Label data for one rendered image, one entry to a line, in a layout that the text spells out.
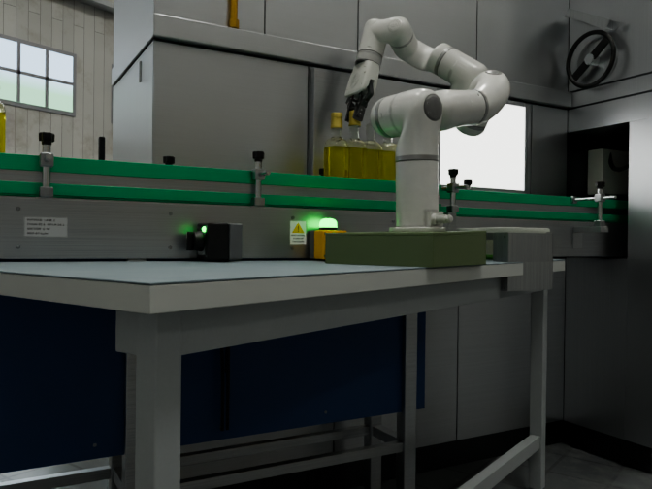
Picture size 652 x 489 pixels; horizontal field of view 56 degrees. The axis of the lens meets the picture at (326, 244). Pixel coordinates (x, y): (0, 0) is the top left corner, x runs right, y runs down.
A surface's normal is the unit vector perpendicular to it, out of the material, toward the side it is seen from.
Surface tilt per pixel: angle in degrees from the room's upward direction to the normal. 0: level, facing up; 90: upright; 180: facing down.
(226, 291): 90
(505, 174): 90
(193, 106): 90
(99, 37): 90
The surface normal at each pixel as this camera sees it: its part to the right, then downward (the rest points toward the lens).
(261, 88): 0.48, 0.01
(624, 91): -0.88, -0.01
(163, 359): 0.80, 0.01
